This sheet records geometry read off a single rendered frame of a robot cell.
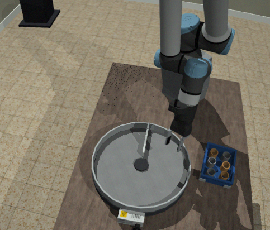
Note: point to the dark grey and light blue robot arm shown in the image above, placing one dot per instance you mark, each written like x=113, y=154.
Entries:
x=215, y=35

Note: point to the blue crate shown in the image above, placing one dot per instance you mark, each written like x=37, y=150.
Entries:
x=215, y=180

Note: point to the grey metal sleeve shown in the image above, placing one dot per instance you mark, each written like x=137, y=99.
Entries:
x=225, y=156
x=210, y=165
x=210, y=170

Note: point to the bronze bushing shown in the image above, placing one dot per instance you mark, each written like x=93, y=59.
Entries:
x=225, y=174
x=225, y=164
x=213, y=151

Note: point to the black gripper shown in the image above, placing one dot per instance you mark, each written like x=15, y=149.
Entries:
x=184, y=109

